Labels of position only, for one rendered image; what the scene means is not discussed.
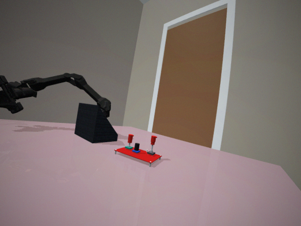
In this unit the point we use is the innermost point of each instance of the red circuit board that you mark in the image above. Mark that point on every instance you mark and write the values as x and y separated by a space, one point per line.
147 156

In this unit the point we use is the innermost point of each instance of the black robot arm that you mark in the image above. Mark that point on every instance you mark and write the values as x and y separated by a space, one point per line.
37 84

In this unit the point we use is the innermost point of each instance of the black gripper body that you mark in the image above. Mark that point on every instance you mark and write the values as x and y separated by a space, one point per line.
13 94

